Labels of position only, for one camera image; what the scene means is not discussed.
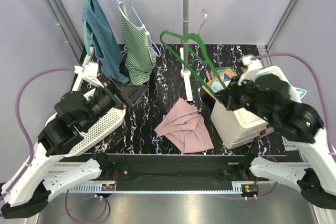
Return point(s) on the light blue wire hanger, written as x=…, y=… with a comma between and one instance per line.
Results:
x=156, y=50

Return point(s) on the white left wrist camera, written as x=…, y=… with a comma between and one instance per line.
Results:
x=89, y=74

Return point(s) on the green striped tank top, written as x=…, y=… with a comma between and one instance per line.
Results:
x=141, y=56

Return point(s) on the white metal clothes rack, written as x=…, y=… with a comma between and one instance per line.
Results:
x=185, y=37

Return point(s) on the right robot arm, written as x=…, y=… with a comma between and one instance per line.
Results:
x=268, y=98

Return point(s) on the white storage box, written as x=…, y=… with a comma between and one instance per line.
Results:
x=237, y=128

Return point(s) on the orange cover book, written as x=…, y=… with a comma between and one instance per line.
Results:
x=216, y=86

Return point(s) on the white perforated plastic basket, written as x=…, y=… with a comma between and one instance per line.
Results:
x=102, y=128

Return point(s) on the pink tank top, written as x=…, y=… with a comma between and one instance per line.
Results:
x=185, y=128

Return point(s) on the black mounting base plate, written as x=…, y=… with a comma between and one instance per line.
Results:
x=146, y=172

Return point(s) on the teal cat-ear headphones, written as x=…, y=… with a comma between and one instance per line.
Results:
x=296, y=94

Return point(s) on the green velvet hanger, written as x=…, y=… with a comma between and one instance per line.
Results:
x=197, y=48

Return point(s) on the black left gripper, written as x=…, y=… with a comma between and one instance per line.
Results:
x=134, y=92

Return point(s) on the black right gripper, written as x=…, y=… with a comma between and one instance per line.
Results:
x=228, y=96

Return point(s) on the teal tank top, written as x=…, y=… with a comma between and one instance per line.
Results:
x=106, y=47

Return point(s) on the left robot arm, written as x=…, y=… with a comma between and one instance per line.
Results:
x=32, y=189

